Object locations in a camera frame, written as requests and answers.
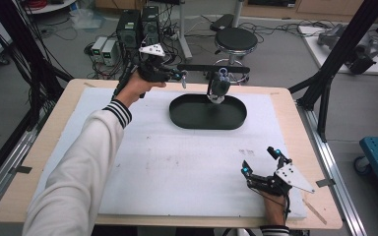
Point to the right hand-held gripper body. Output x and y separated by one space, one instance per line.
290 177

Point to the black flat case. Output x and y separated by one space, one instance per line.
221 22

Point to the white foam mat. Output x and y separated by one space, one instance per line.
177 157

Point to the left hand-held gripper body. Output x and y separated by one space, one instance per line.
152 70

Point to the black round stool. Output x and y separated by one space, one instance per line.
236 39

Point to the aluminium rail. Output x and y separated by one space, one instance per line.
334 170
3 177

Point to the wooden stick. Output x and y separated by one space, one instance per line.
314 211

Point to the black metal frame post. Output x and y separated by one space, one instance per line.
19 49
338 55

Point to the grey tape strip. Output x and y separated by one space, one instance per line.
20 169
325 182

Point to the black machine part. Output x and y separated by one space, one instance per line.
362 59

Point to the round white table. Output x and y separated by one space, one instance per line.
47 6

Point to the white table leg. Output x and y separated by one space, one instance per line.
183 32

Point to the white power supply unit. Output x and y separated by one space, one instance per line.
109 52
98 48

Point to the person's right hand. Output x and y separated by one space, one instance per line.
274 209

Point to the white floor board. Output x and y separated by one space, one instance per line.
321 52

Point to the person's left hand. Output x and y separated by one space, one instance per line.
136 88

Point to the black computer tower green sticker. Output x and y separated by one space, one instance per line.
128 29

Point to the black oval tray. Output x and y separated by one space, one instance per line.
197 114

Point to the grey machine part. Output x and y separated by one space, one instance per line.
330 35

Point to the clear plastic bag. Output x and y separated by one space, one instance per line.
86 18

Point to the black and pink plush toy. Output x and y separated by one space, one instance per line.
219 87

